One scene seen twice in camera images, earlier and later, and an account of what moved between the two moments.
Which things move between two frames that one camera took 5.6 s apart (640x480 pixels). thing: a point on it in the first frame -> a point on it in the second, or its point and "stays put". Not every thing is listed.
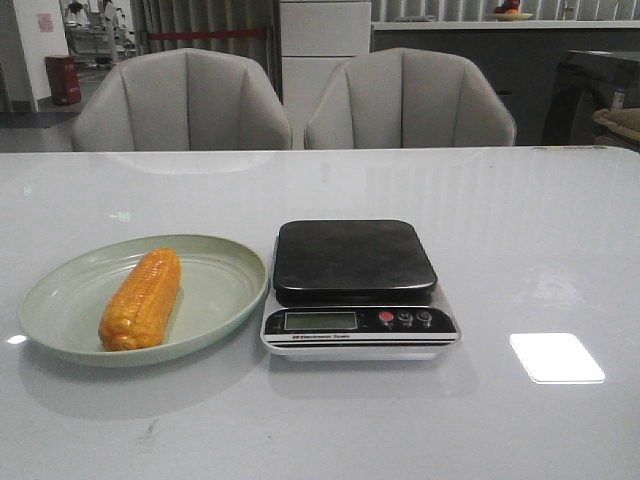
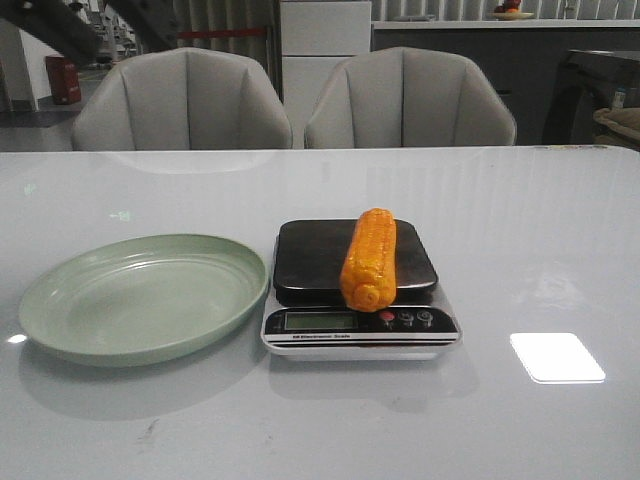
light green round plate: (221, 284) stays put
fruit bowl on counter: (510, 11) stays put
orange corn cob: (138, 312) -> (368, 277)
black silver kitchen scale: (356, 290) stays put
